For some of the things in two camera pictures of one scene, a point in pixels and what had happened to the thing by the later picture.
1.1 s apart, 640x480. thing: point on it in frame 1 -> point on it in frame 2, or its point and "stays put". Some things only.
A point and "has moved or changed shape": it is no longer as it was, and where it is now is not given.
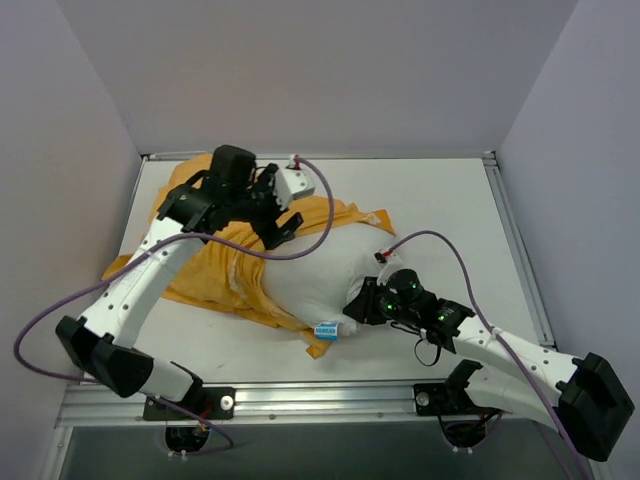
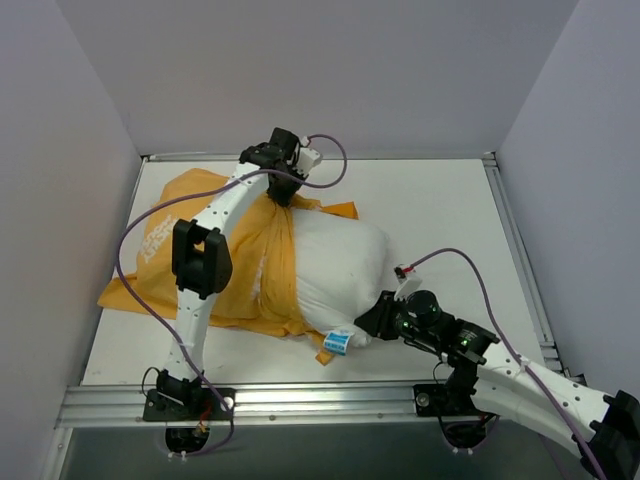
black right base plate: [430, 399] stays put
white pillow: [313, 287] has moved or changed shape
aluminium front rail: [372, 405] stays put
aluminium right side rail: [491, 161] stays put
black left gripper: [267, 209] -> [284, 185]
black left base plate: [215, 403] stays put
